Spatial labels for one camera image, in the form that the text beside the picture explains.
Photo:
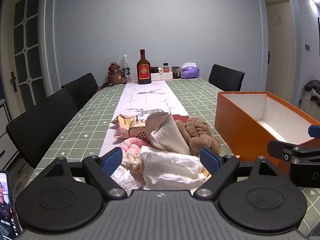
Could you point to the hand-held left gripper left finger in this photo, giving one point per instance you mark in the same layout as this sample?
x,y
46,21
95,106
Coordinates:
x,y
112,161

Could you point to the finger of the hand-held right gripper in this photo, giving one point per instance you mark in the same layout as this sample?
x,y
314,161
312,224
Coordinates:
x,y
280,148
314,131

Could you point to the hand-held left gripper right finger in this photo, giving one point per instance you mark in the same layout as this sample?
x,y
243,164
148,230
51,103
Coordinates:
x,y
208,161

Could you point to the pink white knitted cloth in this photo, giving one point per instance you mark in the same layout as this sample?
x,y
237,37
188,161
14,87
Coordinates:
x,y
131,152

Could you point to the translucent white plastic bag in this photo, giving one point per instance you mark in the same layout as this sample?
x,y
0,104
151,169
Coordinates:
x,y
125,180

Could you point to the brown plush toy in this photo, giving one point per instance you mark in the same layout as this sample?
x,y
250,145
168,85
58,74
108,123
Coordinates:
x,y
200,130

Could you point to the white paper towel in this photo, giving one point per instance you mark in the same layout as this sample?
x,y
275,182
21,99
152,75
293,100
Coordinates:
x,y
172,167

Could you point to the orange cardboard box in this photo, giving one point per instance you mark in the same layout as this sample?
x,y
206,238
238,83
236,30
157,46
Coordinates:
x,y
235,120

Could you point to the beige towel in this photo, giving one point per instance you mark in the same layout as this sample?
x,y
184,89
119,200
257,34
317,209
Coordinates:
x,y
167,135

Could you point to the light sofa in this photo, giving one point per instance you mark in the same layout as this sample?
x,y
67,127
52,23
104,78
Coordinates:
x,y
308,107

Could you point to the orange snack packet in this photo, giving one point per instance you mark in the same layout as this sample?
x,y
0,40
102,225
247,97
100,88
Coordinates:
x,y
123,123

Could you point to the perforated wooden box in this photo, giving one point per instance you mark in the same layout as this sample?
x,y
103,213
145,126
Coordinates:
x,y
140,131

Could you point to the dark jacket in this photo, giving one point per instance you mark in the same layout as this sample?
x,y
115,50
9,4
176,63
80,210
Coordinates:
x,y
312,86

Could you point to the dark red block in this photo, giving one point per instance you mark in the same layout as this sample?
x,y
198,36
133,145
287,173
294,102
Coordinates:
x,y
180,118

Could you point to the white printed table runner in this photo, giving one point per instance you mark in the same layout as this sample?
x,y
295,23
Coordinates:
x,y
150,100

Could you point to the black chair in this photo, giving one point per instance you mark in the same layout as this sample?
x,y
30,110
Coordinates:
x,y
42,127
226,78
80,90

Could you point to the brown bear figure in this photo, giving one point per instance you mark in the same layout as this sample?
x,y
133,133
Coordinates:
x,y
116,75

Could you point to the cream plain door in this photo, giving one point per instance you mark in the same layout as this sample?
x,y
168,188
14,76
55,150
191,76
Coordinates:
x,y
280,50

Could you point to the purple tissue pack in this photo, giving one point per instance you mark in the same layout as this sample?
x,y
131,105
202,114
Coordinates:
x,y
190,71

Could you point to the brown bottle with red label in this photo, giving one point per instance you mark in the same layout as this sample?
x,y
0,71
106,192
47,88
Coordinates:
x,y
144,72

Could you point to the dark glass jar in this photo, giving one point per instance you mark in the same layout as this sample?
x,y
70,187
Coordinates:
x,y
175,72

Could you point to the clear plastic water bottle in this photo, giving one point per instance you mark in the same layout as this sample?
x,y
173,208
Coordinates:
x,y
126,67

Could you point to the white rectangular box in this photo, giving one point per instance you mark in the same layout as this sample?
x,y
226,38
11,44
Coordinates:
x,y
162,76

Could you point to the black jar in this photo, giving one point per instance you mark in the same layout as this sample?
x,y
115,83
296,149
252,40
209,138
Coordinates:
x,y
155,70

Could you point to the small jar with red label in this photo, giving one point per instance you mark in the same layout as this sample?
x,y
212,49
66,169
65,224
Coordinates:
x,y
166,68

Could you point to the white drawer cabinet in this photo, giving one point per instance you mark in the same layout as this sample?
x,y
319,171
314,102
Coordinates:
x,y
6,135

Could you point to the smartphone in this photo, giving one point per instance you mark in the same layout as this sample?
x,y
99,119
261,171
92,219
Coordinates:
x,y
7,205

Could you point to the ceiling spotlight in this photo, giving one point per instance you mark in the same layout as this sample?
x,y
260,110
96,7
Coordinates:
x,y
312,2

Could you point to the glass panel door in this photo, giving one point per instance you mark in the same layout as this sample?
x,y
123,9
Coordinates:
x,y
25,42

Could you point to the wall switch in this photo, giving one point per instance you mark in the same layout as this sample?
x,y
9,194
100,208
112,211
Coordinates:
x,y
307,47

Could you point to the framed wall picture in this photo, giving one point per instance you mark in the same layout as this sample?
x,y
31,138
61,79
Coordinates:
x,y
319,36

